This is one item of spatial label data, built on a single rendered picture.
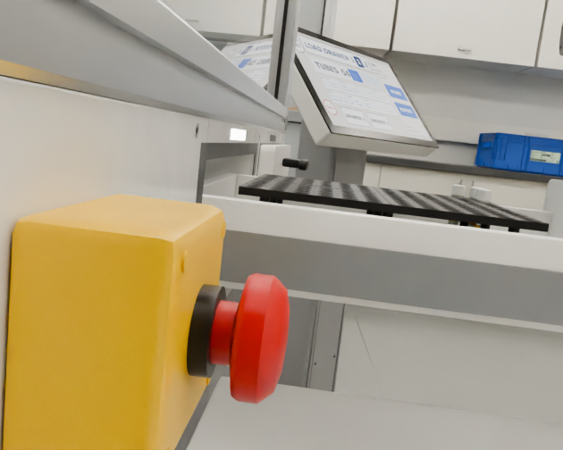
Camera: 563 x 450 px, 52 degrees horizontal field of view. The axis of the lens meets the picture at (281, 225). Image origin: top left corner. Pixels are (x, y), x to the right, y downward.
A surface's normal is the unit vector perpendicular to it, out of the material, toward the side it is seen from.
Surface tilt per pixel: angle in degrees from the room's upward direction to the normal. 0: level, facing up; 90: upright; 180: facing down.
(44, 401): 90
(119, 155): 90
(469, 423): 0
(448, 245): 90
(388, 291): 90
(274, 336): 73
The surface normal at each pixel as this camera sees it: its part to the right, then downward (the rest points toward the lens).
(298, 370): -0.64, 0.04
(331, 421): 0.11, -0.98
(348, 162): 0.76, 0.18
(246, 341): -0.05, -0.09
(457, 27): -0.02, 0.14
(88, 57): 0.99, 0.12
